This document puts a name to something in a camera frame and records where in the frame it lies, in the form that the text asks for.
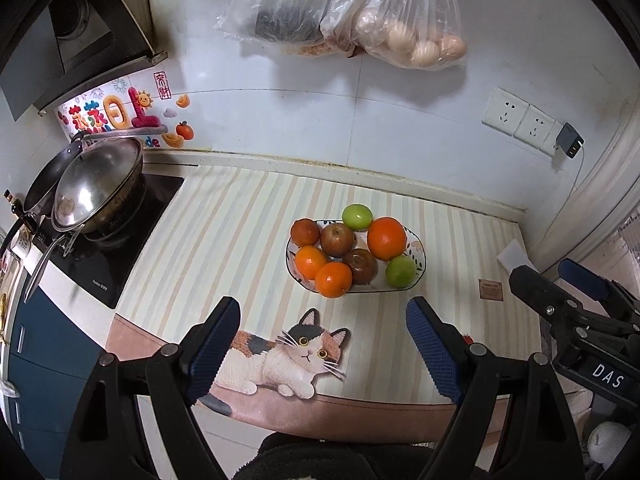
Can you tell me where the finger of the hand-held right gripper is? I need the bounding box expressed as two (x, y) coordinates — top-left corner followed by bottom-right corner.
(557, 258), (640, 322)
(508, 264), (609, 335)

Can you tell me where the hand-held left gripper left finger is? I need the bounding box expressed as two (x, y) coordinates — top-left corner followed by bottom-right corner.
(59, 296), (242, 480)

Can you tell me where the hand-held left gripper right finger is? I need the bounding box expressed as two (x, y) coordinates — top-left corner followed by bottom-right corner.
(405, 296), (587, 480)

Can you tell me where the green apple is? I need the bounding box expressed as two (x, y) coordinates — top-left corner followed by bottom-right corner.
(342, 203), (374, 231)
(385, 255), (417, 288)

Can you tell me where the oval floral ceramic plate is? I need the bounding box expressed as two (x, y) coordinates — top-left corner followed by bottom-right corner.
(285, 217), (427, 295)

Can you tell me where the dark red apple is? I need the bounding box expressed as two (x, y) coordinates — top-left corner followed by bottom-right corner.
(342, 248), (379, 286)

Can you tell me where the large orange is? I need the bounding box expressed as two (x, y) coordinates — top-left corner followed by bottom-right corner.
(366, 216), (407, 261)

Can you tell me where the medium orange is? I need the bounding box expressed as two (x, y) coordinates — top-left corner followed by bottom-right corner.
(314, 261), (353, 299)

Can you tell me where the small orange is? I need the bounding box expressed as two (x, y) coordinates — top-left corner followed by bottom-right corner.
(294, 245), (331, 281)

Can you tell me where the brownish red apple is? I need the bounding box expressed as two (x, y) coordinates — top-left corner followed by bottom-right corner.
(320, 223), (357, 256)

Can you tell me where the reddish orange apple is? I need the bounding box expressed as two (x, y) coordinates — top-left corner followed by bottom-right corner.
(290, 218), (321, 247)

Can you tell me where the brown cloth label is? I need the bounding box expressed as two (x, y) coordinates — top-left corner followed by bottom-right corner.
(477, 278), (504, 302)

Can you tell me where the white cloth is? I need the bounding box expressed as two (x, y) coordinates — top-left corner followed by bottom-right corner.
(587, 421), (632, 467)

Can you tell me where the striped cat print tablecloth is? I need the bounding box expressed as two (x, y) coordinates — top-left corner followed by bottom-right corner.
(105, 165), (551, 448)

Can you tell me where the black glass cooktop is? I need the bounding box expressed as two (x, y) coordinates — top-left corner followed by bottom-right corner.
(30, 172), (186, 311)

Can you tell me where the grey plug charger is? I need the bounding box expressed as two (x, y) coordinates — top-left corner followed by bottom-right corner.
(553, 122), (585, 159)

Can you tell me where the blue kitchen cabinet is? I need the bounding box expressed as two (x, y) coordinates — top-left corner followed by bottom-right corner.
(0, 287), (119, 457)

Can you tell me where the person's black fleece clothing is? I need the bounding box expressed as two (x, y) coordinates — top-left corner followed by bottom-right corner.
(232, 432), (437, 480)

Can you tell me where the steel wok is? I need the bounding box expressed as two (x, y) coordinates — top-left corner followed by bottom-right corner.
(24, 160), (149, 305)

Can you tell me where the steel wok lid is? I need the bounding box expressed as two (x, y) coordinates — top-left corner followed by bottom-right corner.
(52, 137), (144, 234)

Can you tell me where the dark frying pan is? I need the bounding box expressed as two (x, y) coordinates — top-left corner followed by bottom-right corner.
(0, 140), (87, 261)

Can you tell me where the plastic bag of eggs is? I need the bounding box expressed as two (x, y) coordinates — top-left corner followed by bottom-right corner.
(320, 0), (469, 72)

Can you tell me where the plastic bag with dark contents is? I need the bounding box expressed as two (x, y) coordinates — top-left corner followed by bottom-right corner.
(215, 0), (351, 53)

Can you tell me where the black range hood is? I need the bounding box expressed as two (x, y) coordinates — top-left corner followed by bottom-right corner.
(0, 0), (169, 122)

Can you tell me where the white charger cable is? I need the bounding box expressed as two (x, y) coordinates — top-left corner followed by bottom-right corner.
(542, 151), (587, 261)

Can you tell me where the colourful character wall sticker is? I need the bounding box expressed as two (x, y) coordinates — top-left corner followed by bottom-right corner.
(56, 80), (162, 149)

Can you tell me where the red stamp wall sticker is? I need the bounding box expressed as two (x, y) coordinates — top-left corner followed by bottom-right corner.
(152, 70), (174, 102)

